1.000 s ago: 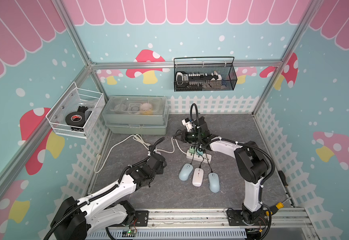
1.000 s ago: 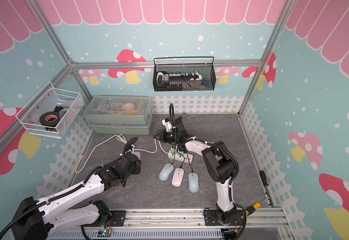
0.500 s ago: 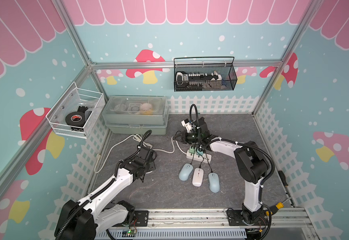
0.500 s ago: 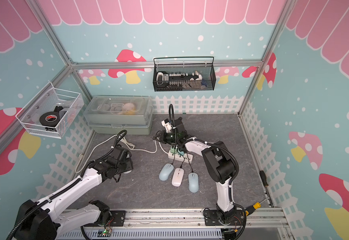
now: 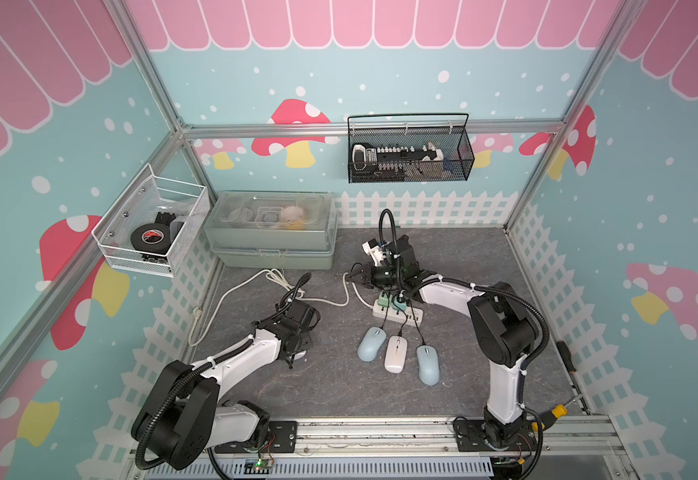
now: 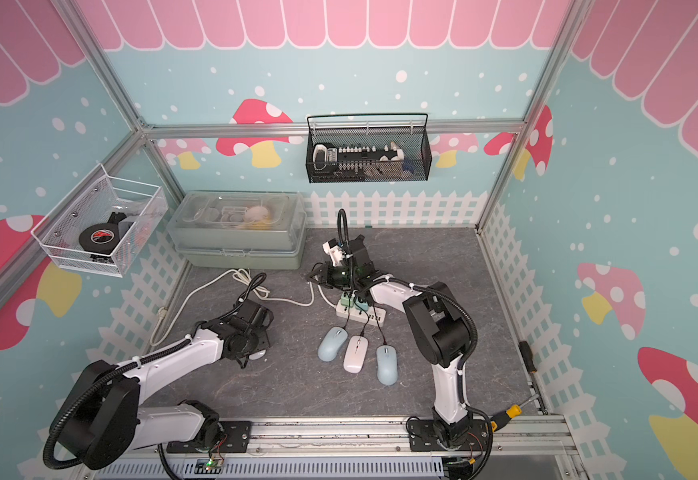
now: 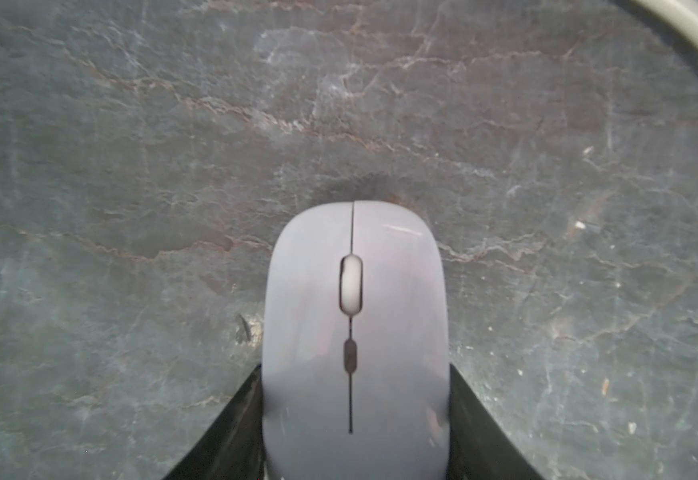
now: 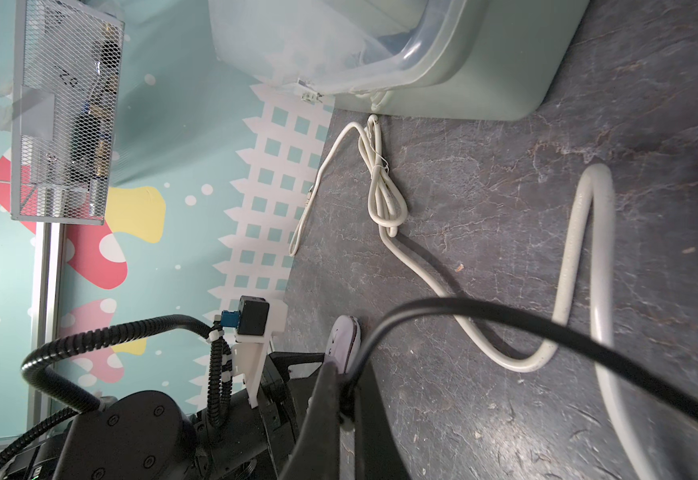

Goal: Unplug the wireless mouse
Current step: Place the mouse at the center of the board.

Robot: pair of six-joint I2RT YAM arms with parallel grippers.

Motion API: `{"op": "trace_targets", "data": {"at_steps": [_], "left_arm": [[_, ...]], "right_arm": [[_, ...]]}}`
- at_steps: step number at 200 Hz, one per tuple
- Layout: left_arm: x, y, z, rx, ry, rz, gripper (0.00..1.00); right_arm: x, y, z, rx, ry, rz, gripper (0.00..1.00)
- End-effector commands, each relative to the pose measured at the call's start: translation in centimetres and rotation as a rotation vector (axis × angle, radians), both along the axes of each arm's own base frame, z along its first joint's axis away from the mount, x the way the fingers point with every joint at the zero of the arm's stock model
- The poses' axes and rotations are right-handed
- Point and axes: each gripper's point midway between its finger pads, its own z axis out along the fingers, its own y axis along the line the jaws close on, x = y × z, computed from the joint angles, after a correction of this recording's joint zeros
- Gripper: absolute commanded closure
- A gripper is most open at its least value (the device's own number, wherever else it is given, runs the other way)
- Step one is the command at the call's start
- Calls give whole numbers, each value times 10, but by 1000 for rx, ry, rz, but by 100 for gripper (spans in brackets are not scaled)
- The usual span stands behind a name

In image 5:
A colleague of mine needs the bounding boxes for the light blue wireless mouse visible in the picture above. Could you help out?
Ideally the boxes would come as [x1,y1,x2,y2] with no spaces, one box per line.
[357,326,387,362]

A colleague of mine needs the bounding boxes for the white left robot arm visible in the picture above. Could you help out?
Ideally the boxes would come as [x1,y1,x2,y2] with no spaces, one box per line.
[131,300,321,470]

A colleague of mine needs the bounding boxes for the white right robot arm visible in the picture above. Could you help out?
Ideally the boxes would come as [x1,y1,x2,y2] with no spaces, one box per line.
[348,236,549,451]

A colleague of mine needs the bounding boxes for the white power strip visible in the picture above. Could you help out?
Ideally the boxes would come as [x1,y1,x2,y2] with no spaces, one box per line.
[372,300,424,326]

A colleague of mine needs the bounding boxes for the green plastic storage box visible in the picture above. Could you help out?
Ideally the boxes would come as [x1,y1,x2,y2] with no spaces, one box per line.
[203,191,338,271]

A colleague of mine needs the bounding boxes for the black tape roll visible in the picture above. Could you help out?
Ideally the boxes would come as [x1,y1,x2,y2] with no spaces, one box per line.
[130,223,172,255]

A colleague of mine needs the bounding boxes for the white power cable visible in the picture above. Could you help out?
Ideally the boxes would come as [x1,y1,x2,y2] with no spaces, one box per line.
[188,267,380,348]

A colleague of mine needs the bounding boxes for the white pink wireless mouse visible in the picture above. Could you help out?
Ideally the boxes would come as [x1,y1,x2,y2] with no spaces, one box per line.
[384,335,408,374]

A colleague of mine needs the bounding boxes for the pale blue wireless mouse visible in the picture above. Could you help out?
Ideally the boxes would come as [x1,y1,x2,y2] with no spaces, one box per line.
[416,345,440,386]

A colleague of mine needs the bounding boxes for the black wire mesh basket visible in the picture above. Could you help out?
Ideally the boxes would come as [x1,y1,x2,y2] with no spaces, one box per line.
[346,113,475,183]

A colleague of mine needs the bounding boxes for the white wire basket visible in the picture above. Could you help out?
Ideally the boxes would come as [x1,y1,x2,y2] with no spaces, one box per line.
[91,165,210,278]

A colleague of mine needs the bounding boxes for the yellow handled screwdriver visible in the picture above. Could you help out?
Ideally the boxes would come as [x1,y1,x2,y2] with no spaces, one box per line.
[532,403,570,432]

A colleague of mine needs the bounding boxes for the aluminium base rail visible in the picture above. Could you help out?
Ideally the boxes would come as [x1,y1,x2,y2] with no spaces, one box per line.
[120,413,632,480]

